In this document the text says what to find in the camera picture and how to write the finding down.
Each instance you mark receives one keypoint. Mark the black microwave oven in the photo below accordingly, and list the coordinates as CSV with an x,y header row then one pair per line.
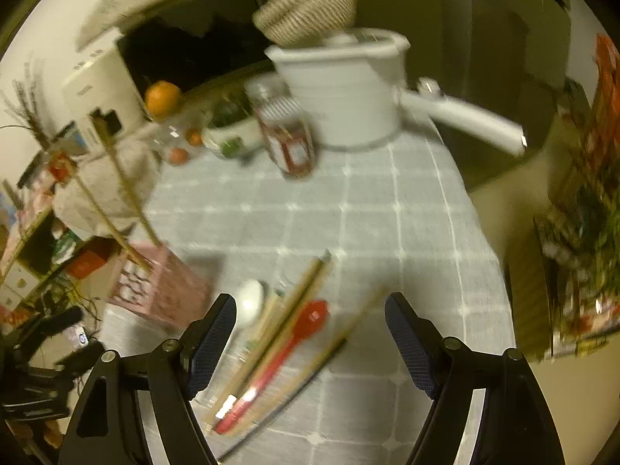
x,y
203,53

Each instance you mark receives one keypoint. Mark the wooden chopstick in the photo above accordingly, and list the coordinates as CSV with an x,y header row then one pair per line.
x,y
109,225
128,193
271,329
300,295

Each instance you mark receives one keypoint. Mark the dry twig bundle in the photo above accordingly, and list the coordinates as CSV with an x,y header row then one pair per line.
x,y
26,111

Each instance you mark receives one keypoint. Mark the pink utensil holder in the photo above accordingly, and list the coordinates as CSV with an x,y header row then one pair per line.
x,y
164,286

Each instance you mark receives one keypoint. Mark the orange cardboard box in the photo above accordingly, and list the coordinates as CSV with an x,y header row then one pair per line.
x,y
85,262

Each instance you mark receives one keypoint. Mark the rack of colourful packets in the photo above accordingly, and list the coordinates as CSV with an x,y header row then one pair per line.
x,y
586,213

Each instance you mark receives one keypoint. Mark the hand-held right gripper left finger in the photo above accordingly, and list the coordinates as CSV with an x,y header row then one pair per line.
x,y
213,344

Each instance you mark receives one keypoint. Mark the clear glass jar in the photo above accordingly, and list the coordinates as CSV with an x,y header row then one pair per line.
x,y
167,138

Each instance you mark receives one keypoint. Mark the small green fruit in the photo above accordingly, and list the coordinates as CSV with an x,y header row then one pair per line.
x,y
232,147

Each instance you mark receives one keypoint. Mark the white electric pot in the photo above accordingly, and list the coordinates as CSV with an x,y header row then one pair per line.
x,y
348,92

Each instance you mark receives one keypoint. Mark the grey checkered tablecloth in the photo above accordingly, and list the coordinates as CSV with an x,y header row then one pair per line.
x,y
387,213

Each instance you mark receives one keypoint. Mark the dark green squash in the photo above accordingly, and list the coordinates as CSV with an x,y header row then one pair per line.
x,y
230,114

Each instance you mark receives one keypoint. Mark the floral side table cloth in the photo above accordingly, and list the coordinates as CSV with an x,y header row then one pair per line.
x,y
111,179

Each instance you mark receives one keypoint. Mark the red spoon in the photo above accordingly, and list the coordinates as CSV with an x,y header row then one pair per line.
x,y
300,329

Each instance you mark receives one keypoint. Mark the white spoon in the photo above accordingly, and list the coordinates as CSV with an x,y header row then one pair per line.
x,y
251,298

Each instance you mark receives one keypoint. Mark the framed picture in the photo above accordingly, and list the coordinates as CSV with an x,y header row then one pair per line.
x,y
70,139

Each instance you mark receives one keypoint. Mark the white bowl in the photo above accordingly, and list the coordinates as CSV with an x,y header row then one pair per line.
x,y
242,135

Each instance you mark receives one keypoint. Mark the wooden shelf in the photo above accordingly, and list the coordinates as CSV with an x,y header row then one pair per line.
x,y
29,252

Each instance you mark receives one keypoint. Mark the small red tomato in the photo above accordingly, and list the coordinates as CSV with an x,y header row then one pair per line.
x,y
178,155

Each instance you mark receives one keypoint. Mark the orange fruit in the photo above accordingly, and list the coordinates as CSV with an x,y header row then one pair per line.
x,y
163,99

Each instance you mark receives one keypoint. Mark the white air fryer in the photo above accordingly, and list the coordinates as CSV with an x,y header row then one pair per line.
x,y
97,92

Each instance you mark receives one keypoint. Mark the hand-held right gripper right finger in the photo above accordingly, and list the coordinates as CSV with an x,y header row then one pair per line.
x,y
411,344

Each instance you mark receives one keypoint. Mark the dark olive refrigerator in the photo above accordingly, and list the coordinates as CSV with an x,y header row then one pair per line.
x,y
484,58

